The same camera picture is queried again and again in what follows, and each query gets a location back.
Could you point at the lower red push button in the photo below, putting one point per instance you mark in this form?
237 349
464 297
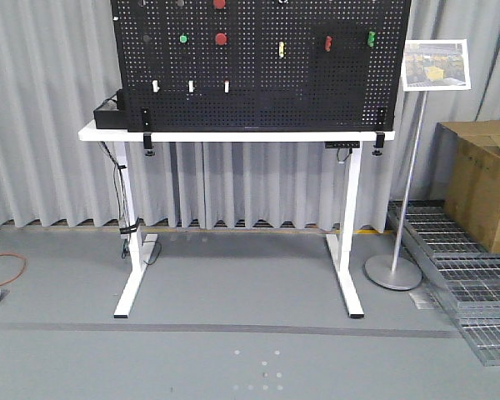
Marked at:
221 39

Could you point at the red push button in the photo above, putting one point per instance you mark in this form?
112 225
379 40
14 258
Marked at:
221 39
219 4

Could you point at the upper red push button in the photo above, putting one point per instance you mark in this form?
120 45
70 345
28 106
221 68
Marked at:
219 4

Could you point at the desk height control panel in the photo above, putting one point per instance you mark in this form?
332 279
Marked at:
343 144

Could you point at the white standing desk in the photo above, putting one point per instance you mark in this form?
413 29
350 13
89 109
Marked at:
339 245

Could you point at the right black table clamp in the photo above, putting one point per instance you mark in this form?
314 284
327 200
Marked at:
380 135

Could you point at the black perforated pegboard panel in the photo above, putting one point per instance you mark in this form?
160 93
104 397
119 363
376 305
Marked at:
308 90

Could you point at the silver sign stand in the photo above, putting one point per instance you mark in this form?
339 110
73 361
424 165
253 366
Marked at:
392 271

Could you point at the black electronics box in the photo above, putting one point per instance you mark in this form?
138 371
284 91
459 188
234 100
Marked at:
111 113

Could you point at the brown cardboard box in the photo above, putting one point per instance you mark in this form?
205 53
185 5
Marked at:
473 194

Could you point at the printed photo sign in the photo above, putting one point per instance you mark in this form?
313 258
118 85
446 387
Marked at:
436 65

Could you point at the metal floor grating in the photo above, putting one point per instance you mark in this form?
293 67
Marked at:
462 275

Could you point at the grey curtain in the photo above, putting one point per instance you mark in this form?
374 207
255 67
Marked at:
58 62

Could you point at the white rocker switch left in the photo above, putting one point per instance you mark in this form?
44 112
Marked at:
155 86

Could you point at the yellow toggle switch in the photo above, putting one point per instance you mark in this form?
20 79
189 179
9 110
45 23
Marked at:
281 49

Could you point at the red toggle switch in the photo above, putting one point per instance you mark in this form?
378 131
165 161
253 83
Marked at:
328 43

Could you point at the green toggle switch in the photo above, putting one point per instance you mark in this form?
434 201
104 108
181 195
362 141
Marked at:
371 37

